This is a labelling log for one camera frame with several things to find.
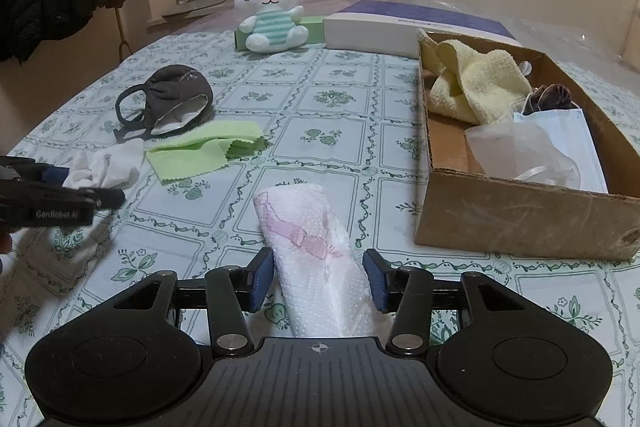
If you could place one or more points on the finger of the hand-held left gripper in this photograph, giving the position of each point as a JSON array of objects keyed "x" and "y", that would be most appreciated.
[
  {"x": 107, "y": 198},
  {"x": 35, "y": 169}
]

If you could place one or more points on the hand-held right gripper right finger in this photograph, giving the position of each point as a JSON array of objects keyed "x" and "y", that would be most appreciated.
[{"x": 376, "y": 282}]

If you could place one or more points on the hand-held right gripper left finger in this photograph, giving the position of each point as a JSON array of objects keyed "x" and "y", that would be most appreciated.
[{"x": 261, "y": 282}]

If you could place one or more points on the white cloth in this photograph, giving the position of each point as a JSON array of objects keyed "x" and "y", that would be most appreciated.
[{"x": 110, "y": 167}]

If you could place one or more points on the white pink printed tissue pack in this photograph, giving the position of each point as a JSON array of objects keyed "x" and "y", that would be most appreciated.
[{"x": 310, "y": 267}]

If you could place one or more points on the brown cardboard box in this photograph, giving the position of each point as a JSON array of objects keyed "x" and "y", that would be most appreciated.
[{"x": 510, "y": 217}]

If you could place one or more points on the clear plastic bag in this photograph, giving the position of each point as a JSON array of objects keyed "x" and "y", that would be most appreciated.
[{"x": 515, "y": 152}]

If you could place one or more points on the blue face mask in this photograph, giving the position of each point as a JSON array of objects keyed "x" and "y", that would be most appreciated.
[{"x": 587, "y": 142}]

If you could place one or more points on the light green cloth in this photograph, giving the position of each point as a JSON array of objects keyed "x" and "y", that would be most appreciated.
[{"x": 200, "y": 147}]

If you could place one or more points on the grey face mask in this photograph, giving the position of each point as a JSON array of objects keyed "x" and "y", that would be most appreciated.
[{"x": 170, "y": 94}]

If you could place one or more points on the yellow towel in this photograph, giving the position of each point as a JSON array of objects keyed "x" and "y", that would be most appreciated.
[{"x": 480, "y": 87}]

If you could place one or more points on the white plush cat toy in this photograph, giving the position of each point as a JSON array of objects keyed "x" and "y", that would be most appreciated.
[{"x": 270, "y": 12}]

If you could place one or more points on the blue and white box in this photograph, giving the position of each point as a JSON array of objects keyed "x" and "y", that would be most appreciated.
[{"x": 370, "y": 32}]

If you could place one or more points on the green flat box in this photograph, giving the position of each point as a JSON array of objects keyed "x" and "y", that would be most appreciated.
[{"x": 315, "y": 29}]

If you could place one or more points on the dark brown scrunchie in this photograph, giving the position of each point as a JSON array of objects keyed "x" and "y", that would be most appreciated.
[{"x": 557, "y": 98}]

